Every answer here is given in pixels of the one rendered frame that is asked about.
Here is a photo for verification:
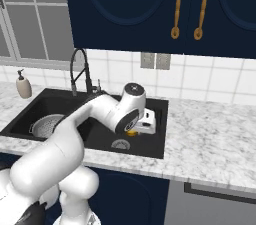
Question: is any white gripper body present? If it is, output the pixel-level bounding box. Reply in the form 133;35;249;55
135;118;157;136

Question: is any black sink basin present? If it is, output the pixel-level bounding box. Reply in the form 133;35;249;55
0;87;170;160

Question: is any black spring faucet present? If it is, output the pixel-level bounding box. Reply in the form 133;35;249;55
68;47;105;98

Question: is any grey metal colander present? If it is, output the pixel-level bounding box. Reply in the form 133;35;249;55
28;113;66;139

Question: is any navy lower cupboard door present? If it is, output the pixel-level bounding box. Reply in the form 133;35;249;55
78;166;171;225

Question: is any navy cupboard door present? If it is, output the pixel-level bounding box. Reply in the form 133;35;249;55
184;0;256;60
78;166;171;225
62;0;187;55

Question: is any grey dishwasher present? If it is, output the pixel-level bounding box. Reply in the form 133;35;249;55
163;178;256;225

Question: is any navy upper cupboard door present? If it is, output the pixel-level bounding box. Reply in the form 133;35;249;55
62;0;187;55
184;0;256;60

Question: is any beige soap dispenser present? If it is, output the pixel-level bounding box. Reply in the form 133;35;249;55
15;68;33;100

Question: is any grey framed window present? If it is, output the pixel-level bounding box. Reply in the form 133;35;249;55
0;0;84;72

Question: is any grey wall outlet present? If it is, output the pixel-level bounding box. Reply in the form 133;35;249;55
155;52;172;71
140;51;156;70

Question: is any dark dishwasher handle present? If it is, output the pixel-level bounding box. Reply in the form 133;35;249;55
183;181;256;206

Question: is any gold cupboard handle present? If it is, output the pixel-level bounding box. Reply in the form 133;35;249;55
193;0;213;41
170;0;187;40

